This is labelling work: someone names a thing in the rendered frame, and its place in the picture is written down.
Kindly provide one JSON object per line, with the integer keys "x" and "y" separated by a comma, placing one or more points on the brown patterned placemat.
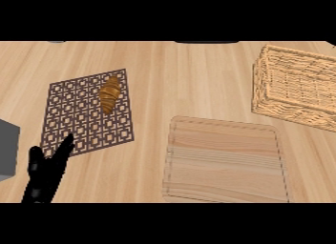
{"x": 82, "y": 111}

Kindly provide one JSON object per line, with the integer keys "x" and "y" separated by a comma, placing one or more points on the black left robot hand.
{"x": 43, "y": 178}

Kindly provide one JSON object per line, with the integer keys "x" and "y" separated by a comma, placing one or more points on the grey box appliance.
{"x": 0, "y": 149}

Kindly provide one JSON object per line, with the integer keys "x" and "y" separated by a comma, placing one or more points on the tan wicker basket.
{"x": 302, "y": 89}

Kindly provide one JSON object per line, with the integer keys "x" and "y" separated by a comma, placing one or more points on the golden brown croissant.
{"x": 110, "y": 94}

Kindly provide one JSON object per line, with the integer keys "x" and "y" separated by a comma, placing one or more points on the pale wooden cutting board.
{"x": 225, "y": 160}

